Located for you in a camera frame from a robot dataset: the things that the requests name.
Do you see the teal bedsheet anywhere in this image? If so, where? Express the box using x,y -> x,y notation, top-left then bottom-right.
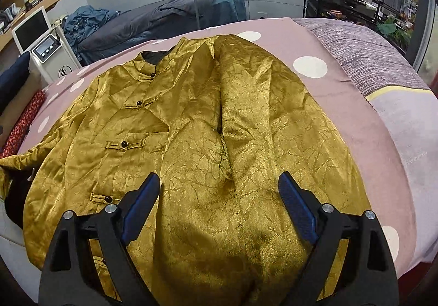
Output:
212,0 -> 247,24

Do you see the pink polka-dot bedsheet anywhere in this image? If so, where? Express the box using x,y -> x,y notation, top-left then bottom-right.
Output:
15,17 -> 416,272

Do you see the white machine with screen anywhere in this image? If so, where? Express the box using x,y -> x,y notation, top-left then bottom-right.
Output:
12,7 -> 81,84

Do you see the navy pillow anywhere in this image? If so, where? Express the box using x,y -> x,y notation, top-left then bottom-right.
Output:
0,51 -> 31,111

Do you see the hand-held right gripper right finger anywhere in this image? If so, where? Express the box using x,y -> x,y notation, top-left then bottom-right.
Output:
278,171 -> 400,306

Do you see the green plant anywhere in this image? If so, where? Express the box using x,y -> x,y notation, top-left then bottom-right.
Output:
376,15 -> 411,50

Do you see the grey lilac striped blanket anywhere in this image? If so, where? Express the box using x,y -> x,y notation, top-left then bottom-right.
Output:
293,18 -> 438,265

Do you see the gold satin jacket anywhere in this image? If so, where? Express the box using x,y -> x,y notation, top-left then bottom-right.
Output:
0,34 -> 372,306

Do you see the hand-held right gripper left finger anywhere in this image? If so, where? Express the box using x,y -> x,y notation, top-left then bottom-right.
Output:
38,172 -> 161,306

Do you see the red patterned cloth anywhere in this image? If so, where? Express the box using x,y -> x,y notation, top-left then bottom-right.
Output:
0,90 -> 47,159

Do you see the blue crumpled cloth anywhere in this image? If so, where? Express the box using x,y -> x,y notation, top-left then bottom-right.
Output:
63,5 -> 119,50

